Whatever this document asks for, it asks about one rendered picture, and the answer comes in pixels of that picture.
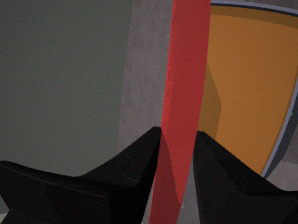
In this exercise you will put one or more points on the red lid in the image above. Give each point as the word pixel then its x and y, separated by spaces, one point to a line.
pixel 184 85

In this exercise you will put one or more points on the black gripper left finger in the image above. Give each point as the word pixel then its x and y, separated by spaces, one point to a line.
pixel 117 192

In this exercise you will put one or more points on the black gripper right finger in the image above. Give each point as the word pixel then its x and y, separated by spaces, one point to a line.
pixel 229 192

